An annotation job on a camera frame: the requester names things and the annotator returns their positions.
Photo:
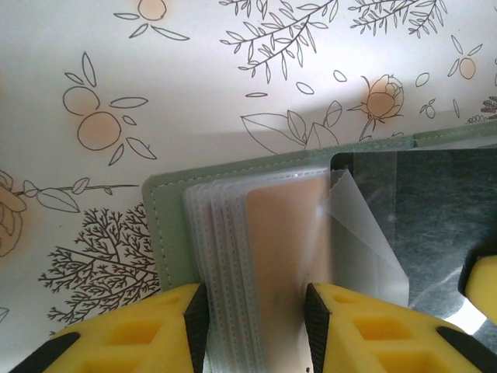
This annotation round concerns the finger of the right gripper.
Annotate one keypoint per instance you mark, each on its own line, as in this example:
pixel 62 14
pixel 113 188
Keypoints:
pixel 483 283

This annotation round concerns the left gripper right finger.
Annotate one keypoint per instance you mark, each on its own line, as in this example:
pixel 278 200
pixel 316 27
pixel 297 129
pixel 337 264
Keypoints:
pixel 388 342

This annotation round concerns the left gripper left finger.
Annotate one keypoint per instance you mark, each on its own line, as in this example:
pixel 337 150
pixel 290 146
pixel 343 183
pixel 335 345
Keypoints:
pixel 116 342

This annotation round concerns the dark green marbled card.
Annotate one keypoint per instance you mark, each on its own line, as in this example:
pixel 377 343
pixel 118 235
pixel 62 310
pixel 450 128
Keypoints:
pixel 427 217

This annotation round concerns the clear plastic card sleeves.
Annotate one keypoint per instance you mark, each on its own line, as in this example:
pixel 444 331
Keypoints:
pixel 283 233

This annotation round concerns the floral table cover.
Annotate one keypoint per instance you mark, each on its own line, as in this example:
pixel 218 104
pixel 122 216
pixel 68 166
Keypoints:
pixel 194 77

